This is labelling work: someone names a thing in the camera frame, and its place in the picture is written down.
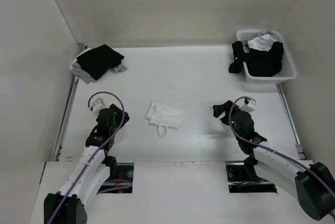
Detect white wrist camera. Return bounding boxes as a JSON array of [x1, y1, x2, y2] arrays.
[[90, 98, 106, 117], [242, 97, 256, 113]]

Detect left metal table rail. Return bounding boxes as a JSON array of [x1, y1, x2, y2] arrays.
[[48, 63, 76, 161]]

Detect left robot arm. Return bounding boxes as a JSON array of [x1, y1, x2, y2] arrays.
[[43, 101, 129, 223]]

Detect black garments in basket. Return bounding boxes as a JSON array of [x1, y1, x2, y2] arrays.
[[246, 42, 284, 77]]

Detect folded grey tank tops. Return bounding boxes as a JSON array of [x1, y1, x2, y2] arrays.
[[70, 48, 127, 84]]

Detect folded black tank top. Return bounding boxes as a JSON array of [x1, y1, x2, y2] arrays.
[[76, 44, 125, 81]]

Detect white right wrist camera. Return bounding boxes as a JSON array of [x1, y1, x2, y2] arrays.
[[242, 97, 256, 113]]

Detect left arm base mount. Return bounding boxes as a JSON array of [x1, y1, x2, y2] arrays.
[[98, 156, 135, 194]]

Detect white plastic laundry basket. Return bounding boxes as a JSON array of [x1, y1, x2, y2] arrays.
[[236, 29, 297, 84]]

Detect black tank top hanging out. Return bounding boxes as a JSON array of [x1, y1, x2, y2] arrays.
[[228, 41, 247, 74]]

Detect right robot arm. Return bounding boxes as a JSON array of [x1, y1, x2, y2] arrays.
[[213, 96, 334, 221]]

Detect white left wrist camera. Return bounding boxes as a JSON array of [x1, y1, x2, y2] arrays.
[[90, 98, 106, 117]]

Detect right metal table rail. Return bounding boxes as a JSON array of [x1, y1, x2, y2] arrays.
[[276, 84, 306, 160]]

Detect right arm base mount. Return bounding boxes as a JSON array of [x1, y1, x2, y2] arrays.
[[226, 158, 277, 193]]

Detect white tank top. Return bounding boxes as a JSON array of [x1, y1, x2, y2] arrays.
[[146, 102, 184, 138]]

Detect metal table rail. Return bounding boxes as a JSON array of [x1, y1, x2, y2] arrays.
[[48, 63, 76, 161], [276, 84, 306, 160]]

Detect white garment in basket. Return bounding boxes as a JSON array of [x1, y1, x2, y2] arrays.
[[247, 34, 277, 51]]

